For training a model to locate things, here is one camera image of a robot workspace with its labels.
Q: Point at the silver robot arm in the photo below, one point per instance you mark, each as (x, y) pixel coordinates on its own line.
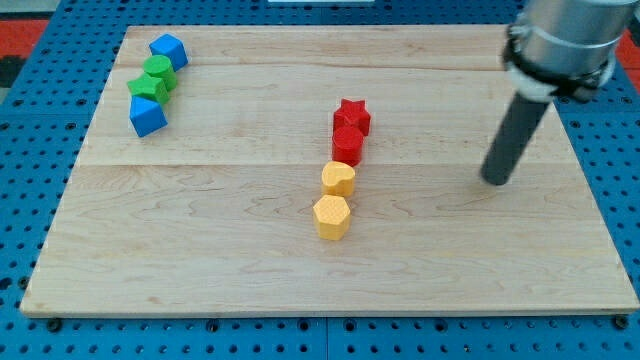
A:
(565, 48)

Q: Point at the yellow heart block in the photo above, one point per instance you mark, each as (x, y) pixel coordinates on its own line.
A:
(338, 179)

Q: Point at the wooden board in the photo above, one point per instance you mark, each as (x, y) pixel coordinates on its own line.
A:
(211, 216)

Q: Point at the yellow hexagon block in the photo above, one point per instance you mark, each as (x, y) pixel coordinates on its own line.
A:
(331, 217)

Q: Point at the red cylinder block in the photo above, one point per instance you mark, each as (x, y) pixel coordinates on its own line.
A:
(347, 145)

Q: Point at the red star block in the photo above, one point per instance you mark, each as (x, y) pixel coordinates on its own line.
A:
(352, 113)

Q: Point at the blue triangular block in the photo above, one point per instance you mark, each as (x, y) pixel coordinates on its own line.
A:
(146, 116)

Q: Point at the green star block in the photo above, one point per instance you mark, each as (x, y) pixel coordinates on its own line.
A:
(150, 88)

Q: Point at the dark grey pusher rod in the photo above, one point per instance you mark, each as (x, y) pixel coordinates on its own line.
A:
(517, 127)

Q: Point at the green cylinder block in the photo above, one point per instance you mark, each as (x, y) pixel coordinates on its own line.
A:
(160, 66)

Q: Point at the blue cube block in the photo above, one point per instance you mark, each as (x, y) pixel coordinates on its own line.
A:
(171, 47)

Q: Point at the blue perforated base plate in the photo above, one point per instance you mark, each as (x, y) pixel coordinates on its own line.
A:
(44, 119)

